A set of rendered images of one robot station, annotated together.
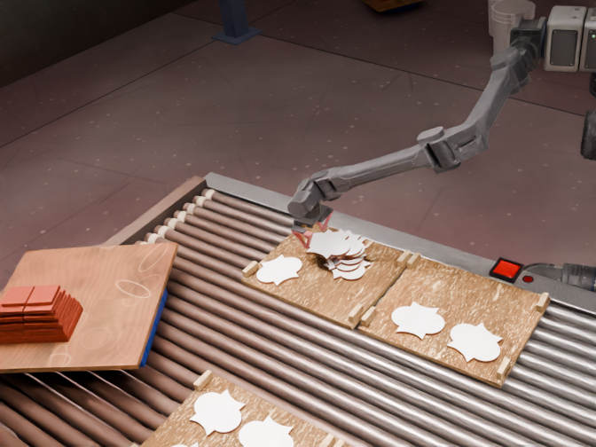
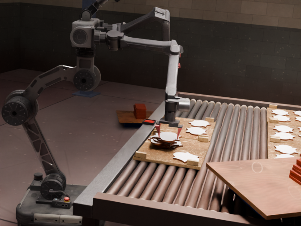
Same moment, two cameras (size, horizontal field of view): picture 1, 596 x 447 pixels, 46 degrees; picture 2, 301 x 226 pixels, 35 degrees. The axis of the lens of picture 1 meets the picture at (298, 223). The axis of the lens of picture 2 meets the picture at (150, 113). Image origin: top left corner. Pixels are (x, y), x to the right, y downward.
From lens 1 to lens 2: 3.61 m
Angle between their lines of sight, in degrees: 103
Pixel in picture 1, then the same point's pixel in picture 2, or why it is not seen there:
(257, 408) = (273, 153)
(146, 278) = (245, 165)
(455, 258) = (144, 130)
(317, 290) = (193, 149)
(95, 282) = (265, 179)
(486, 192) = not seen: outside the picture
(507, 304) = not seen: hidden behind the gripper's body
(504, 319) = (182, 121)
